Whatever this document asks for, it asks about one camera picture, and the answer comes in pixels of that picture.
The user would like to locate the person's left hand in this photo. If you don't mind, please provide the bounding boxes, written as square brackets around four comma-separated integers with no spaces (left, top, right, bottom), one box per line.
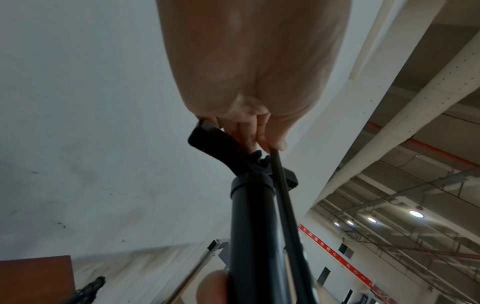
[154,0,354,152]

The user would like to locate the person's right hand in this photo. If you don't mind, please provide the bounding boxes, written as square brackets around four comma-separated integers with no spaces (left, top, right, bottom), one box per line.
[195,269,230,304]

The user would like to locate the metal clothes rack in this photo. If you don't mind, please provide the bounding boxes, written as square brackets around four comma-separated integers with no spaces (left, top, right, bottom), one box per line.
[164,238,232,304]

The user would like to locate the pile of black tripods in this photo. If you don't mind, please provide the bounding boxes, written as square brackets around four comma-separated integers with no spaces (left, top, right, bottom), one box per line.
[187,118,318,304]

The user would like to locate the black bike pumps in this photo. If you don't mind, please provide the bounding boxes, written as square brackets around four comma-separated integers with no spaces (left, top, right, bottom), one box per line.
[66,276,107,304]

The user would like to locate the red ceiling pipe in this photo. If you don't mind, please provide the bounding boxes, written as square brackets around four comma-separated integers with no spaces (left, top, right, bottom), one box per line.
[365,121,480,168]

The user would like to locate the red wall banner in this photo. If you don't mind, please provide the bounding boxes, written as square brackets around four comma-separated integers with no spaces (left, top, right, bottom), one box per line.
[298,223,399,304]

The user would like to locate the white ceiling duct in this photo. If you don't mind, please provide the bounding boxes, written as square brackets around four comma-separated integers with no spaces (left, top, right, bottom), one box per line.
[322,38,480,206]

